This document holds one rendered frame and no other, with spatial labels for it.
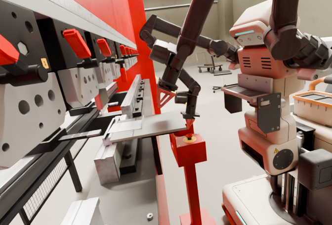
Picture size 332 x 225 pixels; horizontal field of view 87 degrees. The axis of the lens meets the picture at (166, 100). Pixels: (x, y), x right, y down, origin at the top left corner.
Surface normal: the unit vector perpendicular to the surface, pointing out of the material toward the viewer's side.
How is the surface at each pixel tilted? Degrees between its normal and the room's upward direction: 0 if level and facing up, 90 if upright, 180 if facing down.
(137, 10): 90
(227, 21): 90
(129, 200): 0
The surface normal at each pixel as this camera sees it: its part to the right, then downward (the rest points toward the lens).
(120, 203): -0.14, -0.95
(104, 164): 0.10, 0.26
